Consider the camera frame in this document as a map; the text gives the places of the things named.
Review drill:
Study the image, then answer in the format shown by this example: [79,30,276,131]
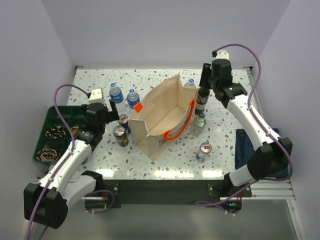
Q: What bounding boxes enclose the silver blue energy can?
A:
[195,142,212,163]
[118,114,132,135]

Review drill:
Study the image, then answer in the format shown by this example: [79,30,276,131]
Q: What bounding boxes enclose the dark cola glass bottle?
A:
[194,86,210,116]

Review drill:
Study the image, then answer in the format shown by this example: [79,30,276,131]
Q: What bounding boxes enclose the clear green-cap glass bottle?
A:
[190,113,207,136]

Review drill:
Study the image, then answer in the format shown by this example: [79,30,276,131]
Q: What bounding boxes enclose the beige canvas bag orange handles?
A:
[128,74,197,160]

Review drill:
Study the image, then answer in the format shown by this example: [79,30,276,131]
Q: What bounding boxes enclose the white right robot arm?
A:
[196,58,293,197]

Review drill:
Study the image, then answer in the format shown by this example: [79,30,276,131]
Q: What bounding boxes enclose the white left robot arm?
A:
[23,99,119,229]

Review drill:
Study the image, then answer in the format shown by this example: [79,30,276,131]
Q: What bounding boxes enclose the clear water bottle behind bag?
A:
[184,78,197,89]

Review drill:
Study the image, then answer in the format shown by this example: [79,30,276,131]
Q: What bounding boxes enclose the black gold drink can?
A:
[112,125,129,147]

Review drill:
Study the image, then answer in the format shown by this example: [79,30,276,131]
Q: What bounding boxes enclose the blue label water bottle left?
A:
[109,82,126,114]

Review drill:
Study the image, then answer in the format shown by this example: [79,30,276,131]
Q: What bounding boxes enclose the blue label water bottle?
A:
[109,82,126,114]
[126,88,140,109]

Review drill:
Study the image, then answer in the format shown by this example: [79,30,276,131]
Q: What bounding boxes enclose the blue label water bottle middle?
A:
[126,88,140,109]

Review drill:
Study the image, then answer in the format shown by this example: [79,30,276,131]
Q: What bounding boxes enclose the green compartment tray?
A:
[32,105,85,165]

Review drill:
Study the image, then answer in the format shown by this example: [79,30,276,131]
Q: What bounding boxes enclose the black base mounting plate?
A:
[84,179,252,213]

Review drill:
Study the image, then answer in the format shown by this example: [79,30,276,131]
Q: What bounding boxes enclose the dark blue denim cloth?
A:
[234,127,290,177]

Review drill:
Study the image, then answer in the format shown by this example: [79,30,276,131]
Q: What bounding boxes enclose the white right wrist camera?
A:
[212,49,230,60]

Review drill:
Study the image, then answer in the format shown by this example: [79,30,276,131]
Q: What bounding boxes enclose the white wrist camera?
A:
[212,49,230,60]
[88,88,106,106]

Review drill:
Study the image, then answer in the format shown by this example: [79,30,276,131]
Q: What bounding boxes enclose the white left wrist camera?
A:
[88,88,106,106]

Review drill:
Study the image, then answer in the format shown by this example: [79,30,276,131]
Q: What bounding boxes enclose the black white coiled cord upper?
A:
[44,125,66,140]

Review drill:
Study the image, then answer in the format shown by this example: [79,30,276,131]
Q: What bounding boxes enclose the black pink coiled cord lower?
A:
[36,148,61,162]

